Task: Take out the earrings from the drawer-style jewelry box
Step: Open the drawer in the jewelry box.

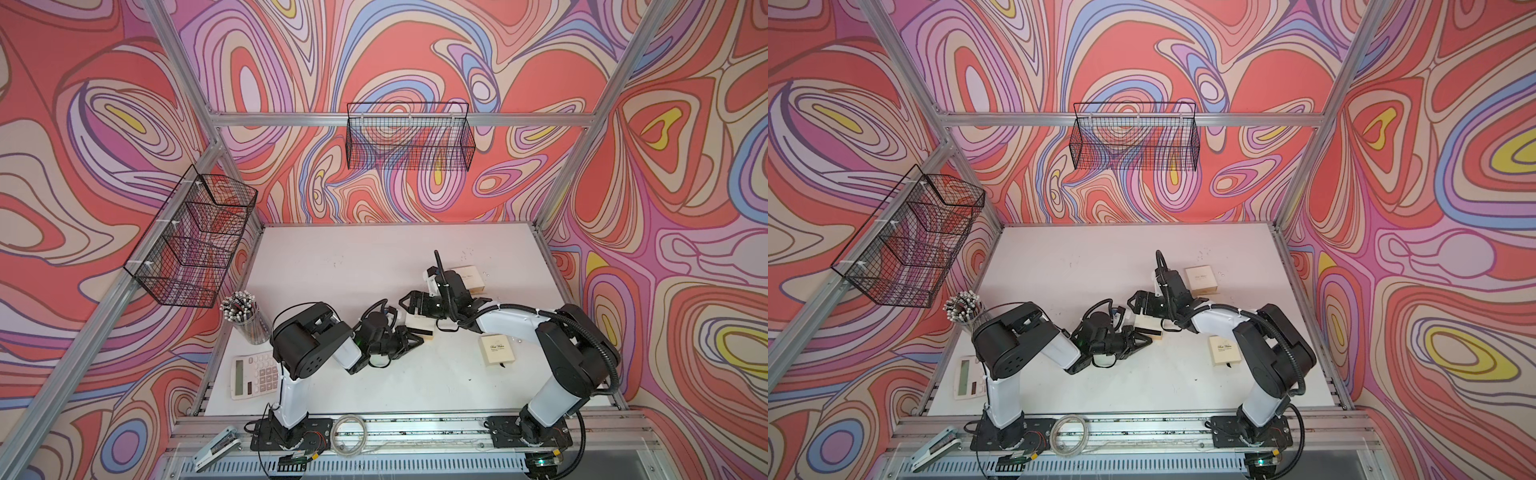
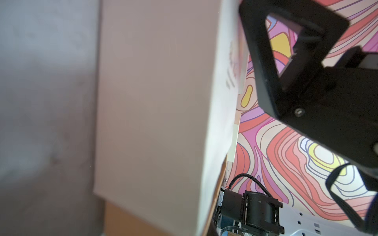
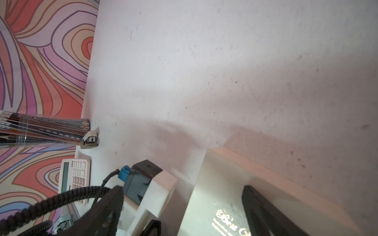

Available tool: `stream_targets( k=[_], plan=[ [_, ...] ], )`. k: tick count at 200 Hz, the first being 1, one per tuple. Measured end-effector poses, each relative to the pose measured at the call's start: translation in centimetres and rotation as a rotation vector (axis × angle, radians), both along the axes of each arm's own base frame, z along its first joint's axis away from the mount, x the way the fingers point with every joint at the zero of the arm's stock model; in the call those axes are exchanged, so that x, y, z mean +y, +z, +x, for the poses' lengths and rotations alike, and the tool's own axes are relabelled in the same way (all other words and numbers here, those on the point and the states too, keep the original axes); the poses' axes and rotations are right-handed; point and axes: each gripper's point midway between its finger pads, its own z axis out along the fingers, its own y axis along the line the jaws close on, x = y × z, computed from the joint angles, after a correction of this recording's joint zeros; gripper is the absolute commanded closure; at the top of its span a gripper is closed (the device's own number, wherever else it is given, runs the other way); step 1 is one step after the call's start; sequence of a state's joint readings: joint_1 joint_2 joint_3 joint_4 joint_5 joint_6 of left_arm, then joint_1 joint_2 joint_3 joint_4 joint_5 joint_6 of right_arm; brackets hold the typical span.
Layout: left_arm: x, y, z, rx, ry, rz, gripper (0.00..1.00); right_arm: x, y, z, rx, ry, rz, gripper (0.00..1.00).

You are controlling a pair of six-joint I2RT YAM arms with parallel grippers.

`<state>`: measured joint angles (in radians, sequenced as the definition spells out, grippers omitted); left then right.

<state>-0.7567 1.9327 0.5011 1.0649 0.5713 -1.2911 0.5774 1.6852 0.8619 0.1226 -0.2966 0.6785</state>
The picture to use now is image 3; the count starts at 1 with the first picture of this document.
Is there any cream jewelry box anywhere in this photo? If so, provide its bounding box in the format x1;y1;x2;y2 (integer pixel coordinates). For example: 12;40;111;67
178;147;362;236

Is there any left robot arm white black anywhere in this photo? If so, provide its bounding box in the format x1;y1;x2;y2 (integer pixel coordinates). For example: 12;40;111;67
1;166;162;236

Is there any clear cup of pens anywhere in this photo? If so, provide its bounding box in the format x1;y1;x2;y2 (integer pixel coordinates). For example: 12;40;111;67
1;110;91;148

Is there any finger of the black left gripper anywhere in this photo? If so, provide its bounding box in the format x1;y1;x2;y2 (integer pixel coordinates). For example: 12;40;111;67
140;220;161;236

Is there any white desk calculator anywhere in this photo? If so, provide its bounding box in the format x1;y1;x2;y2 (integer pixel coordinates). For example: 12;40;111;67
58;158;91;193

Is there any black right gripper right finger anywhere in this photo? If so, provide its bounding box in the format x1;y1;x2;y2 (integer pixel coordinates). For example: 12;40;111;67
241;185;307;236

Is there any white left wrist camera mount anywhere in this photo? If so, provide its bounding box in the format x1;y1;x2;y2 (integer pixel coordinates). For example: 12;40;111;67
116;160;178;236

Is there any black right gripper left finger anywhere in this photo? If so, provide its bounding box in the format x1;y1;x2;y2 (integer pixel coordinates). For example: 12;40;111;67
57;186;124;236

